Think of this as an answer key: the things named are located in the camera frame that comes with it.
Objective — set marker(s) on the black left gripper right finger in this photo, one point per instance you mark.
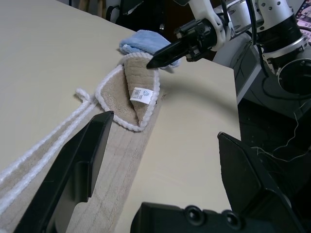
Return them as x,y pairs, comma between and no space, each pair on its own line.
245,179

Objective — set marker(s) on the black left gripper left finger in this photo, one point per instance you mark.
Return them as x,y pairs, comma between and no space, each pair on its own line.
73,165

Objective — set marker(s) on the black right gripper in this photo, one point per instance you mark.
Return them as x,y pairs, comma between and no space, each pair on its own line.
201,36

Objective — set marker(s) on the beige towel with white trim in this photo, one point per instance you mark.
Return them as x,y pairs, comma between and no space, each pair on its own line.
126,157

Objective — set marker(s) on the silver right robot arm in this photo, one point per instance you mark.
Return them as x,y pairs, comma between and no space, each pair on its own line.
279,29

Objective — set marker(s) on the folded blue towel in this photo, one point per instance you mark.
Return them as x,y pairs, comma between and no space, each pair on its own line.
145,40

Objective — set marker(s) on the dark brown cabinet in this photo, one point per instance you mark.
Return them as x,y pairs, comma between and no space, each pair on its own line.
170,14

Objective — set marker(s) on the black office chair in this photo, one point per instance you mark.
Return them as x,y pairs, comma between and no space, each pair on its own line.
136,12

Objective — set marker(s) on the grey metal case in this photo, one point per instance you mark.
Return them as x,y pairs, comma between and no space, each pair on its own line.
245,68

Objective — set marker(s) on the computer monitor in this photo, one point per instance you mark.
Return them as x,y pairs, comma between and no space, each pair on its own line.
306,21

